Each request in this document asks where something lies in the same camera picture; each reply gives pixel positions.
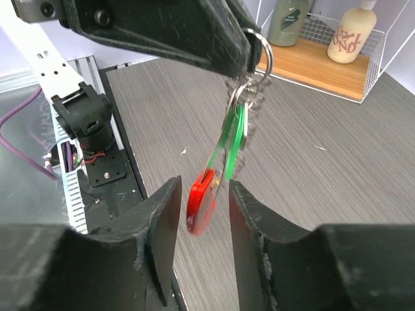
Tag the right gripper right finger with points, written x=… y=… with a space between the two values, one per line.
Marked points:
x=282 y=266

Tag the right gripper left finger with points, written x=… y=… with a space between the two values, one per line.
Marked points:
x=123 y=265

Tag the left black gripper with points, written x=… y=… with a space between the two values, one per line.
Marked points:
x=39 y=11

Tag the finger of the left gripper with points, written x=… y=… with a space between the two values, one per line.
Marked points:
x=211 y=35

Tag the keyring bunch with red tag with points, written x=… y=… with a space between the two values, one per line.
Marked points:
x=247 y=89

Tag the key with green tag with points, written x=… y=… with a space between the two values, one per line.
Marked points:
x=234 y=129

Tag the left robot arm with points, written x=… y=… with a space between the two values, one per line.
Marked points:
x=83 y=113

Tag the grey green small vase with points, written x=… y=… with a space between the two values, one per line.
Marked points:
x=287 y=21

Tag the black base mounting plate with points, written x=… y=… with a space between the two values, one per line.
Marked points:
x=112 y=183

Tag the cream patterned cup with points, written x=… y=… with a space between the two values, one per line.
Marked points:
x=354 y=29

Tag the white wire shelf rack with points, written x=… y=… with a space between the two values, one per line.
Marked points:
x=307 y=64

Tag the white slotted cable duct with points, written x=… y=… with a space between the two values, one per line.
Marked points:
x=72 y=191

